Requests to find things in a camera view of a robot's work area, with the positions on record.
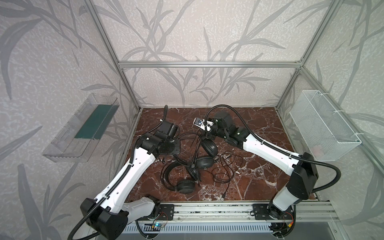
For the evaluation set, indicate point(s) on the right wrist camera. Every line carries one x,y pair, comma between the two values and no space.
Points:
203,124

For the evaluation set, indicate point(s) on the clear plastic wall bin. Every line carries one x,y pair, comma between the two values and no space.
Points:
78,139

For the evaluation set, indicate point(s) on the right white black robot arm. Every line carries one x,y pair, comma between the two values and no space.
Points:
303,174

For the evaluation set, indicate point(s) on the white wire mesh basket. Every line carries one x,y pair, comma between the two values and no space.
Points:
326,133

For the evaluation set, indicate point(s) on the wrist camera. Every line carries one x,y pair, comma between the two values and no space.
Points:
203,124
166,131

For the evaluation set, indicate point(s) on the black mounting plate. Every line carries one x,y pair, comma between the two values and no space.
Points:
261,211
163,212

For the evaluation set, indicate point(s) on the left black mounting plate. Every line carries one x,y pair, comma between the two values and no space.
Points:
163,212

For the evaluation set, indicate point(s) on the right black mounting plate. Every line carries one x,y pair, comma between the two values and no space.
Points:
261,211

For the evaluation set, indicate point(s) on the aluminium frame crossbar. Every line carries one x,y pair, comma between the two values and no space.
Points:
207,64

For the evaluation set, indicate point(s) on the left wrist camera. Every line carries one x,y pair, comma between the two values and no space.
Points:
166,131

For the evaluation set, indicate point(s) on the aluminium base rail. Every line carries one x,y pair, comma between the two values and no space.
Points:
241,212

